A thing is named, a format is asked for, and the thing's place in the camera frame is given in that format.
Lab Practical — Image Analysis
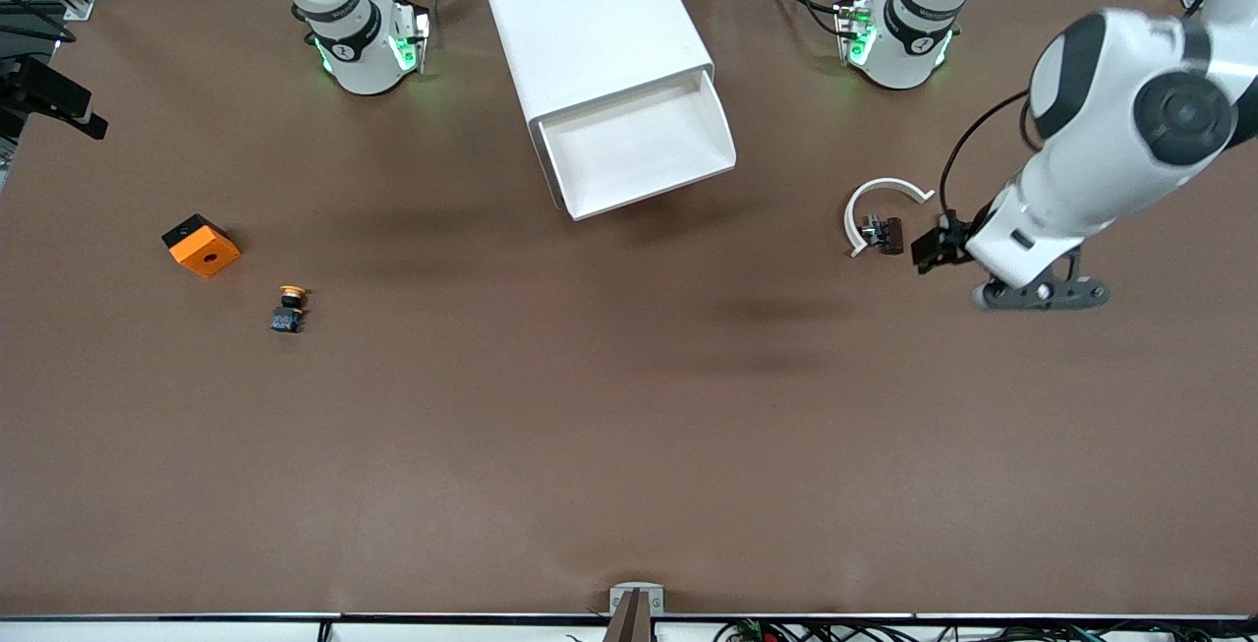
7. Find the orange push button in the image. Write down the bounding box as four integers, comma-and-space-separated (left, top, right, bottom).
270, 284, 310, 335

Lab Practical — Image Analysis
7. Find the white plastic drawer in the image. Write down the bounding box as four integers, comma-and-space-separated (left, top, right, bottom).
532, 70, 738, 222

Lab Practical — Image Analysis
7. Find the white drawer cabinet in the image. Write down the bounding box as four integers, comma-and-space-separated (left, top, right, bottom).
475, 0, 715, 132

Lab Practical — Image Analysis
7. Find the white curved plastic piece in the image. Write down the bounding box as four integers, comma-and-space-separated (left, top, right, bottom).
843, 177, 937, 259

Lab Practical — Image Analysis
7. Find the orange and black box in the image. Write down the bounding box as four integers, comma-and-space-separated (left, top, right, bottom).
162, 213, 243, 279

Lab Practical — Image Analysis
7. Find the brown table mat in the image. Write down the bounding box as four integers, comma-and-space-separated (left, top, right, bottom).
0, 0, 1258, 618

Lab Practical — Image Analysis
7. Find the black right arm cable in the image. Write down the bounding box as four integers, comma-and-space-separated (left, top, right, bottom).
0, 0, 78, 45

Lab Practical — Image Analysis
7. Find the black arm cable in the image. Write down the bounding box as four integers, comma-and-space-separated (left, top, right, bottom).
0, 0, 78, 45
939, 87, 1033, 222

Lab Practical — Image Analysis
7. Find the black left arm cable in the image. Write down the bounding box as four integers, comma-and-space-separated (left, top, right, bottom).
939, 87, 1033, 222

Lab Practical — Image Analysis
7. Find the black cable bundle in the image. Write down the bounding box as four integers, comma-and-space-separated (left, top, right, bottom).
713, 619, 1258, 642

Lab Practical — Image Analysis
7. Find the grey metal bracket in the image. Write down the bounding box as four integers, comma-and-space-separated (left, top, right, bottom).
609, 583, 665, 615

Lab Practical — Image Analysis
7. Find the white table edge rail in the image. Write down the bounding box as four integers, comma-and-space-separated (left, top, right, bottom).
0, 613, 1258, 642

